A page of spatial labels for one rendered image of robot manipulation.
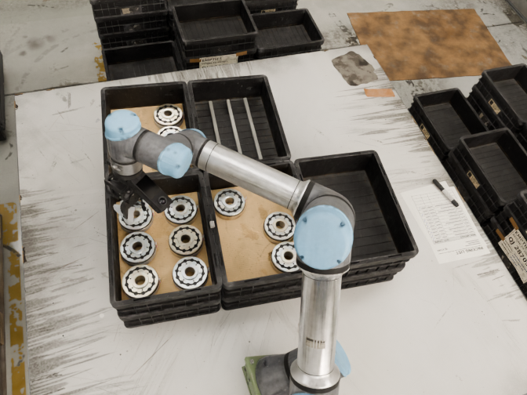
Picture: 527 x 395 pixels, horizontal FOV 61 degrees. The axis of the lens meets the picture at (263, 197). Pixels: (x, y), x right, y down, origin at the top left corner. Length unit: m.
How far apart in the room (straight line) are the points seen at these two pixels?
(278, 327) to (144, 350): 0.41
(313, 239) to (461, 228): 1.02
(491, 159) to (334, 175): 1.17
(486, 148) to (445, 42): 1.39
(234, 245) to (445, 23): 3.00
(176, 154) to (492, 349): 1.20
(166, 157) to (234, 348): 0.70
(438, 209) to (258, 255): 0.77
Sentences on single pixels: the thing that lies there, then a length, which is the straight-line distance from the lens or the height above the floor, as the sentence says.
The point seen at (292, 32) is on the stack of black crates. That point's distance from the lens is 2.84.
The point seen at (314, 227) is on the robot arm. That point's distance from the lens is 0.88.
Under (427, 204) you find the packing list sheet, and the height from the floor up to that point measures 0.70.
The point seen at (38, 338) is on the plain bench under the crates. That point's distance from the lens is 1.54.
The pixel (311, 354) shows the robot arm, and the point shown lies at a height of 1.10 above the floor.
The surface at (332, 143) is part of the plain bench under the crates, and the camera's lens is 1.86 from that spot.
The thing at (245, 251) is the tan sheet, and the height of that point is 0.83.
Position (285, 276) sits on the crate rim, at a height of 0.92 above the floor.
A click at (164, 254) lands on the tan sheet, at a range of 1.40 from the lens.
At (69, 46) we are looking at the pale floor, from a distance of 3.37.
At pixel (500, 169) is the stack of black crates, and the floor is 0.38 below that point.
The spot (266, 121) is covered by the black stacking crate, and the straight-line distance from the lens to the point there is 1.71.
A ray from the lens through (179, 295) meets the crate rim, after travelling 1.24.
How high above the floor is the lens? 2.10
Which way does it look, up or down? 58 degrees down
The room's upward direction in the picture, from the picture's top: 11 degrees clockwise
